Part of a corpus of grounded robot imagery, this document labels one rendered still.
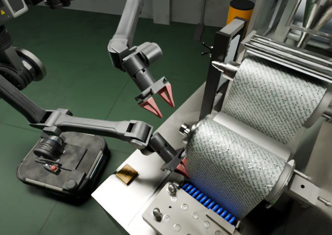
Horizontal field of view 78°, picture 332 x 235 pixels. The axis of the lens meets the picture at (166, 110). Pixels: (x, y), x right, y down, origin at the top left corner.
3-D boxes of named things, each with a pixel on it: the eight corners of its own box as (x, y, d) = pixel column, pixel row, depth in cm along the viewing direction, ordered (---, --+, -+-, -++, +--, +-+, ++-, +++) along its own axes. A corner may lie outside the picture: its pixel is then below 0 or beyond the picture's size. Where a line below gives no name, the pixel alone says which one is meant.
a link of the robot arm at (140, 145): (131, 140, 68) (140, 119, 73) (121, 149, 77) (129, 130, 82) (162, 155, 71) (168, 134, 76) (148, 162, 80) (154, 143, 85)
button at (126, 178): (127, 164, 96) (126, 162, 94) (138, 173, 93) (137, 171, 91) (116, 176, 92) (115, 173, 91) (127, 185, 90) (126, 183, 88)
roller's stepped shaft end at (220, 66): (213, 64, 78) (215, 57, 76) (228, 70, 76) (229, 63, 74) (209, 68, 77) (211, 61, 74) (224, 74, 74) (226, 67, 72)
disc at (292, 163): (279, 169, 64) (300, 151, 52) (280, 170, 64) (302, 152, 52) (259, 211, 58) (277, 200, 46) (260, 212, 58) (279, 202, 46)
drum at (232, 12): (244, 35, 352) (255, 0, 310) (244, 46, 329) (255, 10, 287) (223, 32, 358) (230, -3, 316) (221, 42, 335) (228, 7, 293)
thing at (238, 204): (184, 178, 80) (187, 155, 66) (239, 220, 70) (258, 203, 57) (183, 179, 80) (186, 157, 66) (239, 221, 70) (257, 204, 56)
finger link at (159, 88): (158, 117, 68) (141, 94, 66) (172, 105, 71) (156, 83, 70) (168, 114, 62) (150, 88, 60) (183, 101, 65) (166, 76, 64)
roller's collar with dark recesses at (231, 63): (228, 71, 78) (232, 57, 73) (243, 77, 76) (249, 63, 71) (221, 79, 75) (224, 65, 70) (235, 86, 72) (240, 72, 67)
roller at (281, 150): (218, 124, 85) (224, 105, 76) (280, 159, 74) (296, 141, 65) (202, 144, 79) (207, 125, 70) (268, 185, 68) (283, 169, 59)
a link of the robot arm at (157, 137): (148, 137, 70) (158, 127, 74) (141, 143, 76) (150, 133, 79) (162, 152, 71) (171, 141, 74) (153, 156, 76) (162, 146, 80)
